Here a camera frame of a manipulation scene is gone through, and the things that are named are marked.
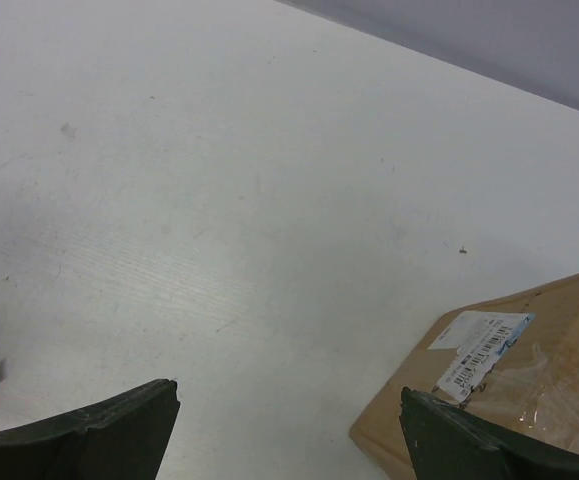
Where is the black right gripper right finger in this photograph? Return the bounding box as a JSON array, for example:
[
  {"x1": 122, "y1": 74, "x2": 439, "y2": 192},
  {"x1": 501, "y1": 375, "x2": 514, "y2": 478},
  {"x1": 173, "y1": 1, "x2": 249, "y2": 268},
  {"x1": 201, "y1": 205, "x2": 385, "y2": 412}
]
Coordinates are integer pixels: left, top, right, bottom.
[{"x1": 400, "y1": 387, "x2": 579, "y2": 480}]

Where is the brown cardboard express box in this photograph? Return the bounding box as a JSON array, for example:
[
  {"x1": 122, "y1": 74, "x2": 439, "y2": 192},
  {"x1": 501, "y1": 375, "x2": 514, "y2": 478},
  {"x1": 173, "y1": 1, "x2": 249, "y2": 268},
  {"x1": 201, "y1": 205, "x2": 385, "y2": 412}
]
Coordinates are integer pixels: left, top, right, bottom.
[{"x1": 349, "y1": 274, "x2": 579, "y2": 479}]

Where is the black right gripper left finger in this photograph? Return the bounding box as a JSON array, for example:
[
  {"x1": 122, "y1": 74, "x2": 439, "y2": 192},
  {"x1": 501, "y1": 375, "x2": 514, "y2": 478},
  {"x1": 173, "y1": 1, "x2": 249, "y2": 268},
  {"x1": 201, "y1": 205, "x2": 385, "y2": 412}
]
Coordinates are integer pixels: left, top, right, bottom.
[{"x1": 0, "y1": 379, "x2": 179, "y2": 480}]

